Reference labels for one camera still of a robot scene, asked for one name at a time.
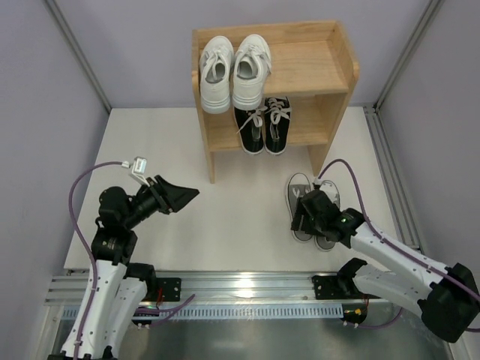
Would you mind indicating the wooden two-tier shoe shelf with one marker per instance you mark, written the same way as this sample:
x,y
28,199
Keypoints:
x,y
313,64

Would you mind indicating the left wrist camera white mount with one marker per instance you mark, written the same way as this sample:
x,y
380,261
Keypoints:
x,y
137,169

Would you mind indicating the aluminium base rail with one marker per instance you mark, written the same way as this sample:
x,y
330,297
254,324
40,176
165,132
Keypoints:
x,y
207,286

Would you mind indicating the white sneaker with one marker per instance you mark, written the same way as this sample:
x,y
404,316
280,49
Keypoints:
x,y
215,65
253,64

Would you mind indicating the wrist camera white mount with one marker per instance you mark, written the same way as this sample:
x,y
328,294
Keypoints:
x,y
137,169
330,189

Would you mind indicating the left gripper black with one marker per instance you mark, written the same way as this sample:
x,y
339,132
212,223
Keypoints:
x,y
160,195

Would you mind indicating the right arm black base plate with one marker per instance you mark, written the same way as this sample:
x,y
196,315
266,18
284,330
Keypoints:
x,y
327,287

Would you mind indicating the perforated cable duct strip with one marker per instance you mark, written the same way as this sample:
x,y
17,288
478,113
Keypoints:
x,y
247,312

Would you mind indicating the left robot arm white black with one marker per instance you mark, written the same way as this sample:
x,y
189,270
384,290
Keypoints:
x,y
116,286

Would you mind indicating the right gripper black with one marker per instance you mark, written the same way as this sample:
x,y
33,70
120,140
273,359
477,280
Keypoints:
x,y
311,216

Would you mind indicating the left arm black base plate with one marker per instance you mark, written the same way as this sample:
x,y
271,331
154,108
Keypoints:
x,y
164,289

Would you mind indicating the black canvas sneaker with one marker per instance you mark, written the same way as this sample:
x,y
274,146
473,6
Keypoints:
x,y
277,122
250,125

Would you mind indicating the right aluminium frame post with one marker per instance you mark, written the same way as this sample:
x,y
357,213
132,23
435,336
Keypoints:
x,y
425,21

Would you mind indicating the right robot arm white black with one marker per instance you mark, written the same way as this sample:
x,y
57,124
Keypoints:
x,y
446,299

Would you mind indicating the left aluminium frame post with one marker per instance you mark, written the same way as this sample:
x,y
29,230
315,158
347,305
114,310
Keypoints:
x,y
69,37

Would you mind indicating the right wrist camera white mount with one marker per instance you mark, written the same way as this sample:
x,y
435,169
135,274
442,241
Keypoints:
x,y
330,189

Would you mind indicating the aluminium frame post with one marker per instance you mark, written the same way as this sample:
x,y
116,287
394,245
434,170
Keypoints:
x,y
69,37
425,21

